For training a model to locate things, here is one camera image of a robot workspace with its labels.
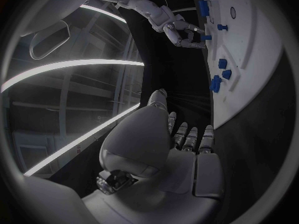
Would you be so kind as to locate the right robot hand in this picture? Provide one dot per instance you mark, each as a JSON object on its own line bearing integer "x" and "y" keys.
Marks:
{"x": 174, "y": 34}

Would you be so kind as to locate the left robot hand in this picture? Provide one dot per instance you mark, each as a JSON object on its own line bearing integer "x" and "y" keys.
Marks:
{"x": 140, "y": 145}

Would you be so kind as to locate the blue cylinder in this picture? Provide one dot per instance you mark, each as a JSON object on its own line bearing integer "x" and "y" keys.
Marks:
{"x": 206, "y": 37}

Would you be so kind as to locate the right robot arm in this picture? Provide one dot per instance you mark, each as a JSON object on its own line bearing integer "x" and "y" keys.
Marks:
{"x": 149, "y": 7}

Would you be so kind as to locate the white task board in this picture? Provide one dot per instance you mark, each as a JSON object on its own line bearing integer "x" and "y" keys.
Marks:
{"x": 247, "y": 59}

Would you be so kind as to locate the large blue block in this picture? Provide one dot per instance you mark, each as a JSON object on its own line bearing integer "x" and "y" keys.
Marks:
{"x": 203, "y": 7}

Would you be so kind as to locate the blue peg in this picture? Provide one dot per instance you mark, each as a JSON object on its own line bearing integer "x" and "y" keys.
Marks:
{"x": 222, "y": 27}

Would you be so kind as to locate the small blue block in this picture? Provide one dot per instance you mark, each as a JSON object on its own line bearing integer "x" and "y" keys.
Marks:
{"x": 227, "y": 74}
{"x": 222, "y": 63}

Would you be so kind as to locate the blue gear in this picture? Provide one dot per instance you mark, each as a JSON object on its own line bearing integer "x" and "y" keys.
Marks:
{"x": 215, "y": 84}

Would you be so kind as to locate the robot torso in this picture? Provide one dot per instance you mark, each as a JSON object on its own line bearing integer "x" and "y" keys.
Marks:
{"x": 58, "y": 9}

